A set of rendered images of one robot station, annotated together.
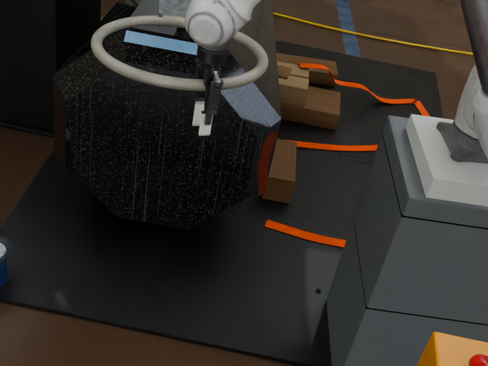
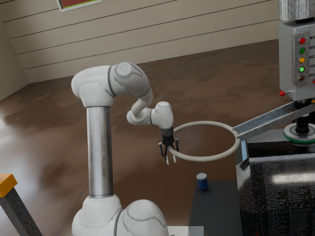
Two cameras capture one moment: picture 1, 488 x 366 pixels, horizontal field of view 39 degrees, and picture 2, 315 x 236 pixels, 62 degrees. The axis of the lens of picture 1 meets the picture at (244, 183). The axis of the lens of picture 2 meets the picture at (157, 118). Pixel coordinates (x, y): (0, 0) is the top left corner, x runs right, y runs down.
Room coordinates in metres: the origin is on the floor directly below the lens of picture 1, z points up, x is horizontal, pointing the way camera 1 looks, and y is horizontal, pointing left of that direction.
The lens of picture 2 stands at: (1.99, -1.25, 1.84)
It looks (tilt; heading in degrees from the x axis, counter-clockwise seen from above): 25 degrees down; 110
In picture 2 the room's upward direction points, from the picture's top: 14 degrees counter-clockwise
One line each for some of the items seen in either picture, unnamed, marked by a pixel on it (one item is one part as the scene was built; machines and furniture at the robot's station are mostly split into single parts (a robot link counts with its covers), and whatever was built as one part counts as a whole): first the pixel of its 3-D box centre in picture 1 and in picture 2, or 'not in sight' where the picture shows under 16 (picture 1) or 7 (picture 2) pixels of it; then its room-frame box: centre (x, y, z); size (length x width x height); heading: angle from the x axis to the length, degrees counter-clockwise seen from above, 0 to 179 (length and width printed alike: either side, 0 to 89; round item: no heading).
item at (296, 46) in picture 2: not in sight; (300, 59); (2.30, 0.26, 1.35); 0.08 x 0.03 x 0.28; 13
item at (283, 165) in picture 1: (279, 169); not in sight; (2.42, -0.14, 0.07); 0.30 x 0.12 x 0.12; 2
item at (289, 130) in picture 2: not in sight; (302, 131); (2.34, 0.39, 0.82); 0.21 x 0.21 x 0.01
